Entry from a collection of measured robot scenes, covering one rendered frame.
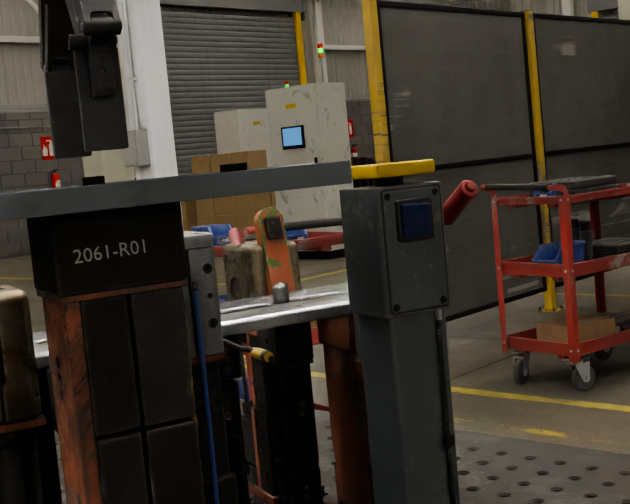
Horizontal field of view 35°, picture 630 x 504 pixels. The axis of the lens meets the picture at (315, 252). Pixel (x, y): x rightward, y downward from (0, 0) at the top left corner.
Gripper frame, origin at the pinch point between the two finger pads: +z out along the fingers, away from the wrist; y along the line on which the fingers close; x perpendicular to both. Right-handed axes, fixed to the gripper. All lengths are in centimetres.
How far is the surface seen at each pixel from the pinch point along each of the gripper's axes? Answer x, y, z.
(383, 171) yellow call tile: -24.4, -0.7, 4.7
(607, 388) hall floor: -276, 287, 120
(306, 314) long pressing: -27.2, 26.7, 20.4
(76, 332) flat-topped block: 3.0, -3.5, 14.0
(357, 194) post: -23.1, 2.0, 6.5
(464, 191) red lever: -35.6, 4.8, 7.4
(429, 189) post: -28.7, -0.8, 6.6
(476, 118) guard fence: -321, 449, -12
